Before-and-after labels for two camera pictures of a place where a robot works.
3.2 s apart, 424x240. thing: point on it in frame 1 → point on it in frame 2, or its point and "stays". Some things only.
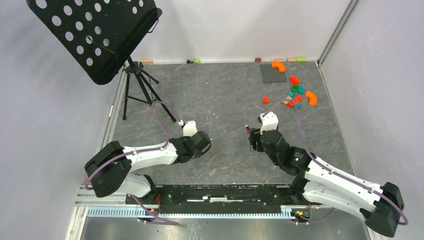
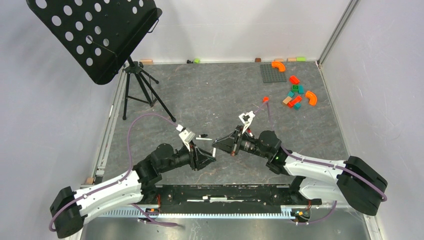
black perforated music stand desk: [94, 34] stays
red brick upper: [293, 80] stays
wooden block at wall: [147, 62] stays
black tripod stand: [136, 68] stays
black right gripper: [254, 136] → [229, 143]
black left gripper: [198, 153] → [199, 159]
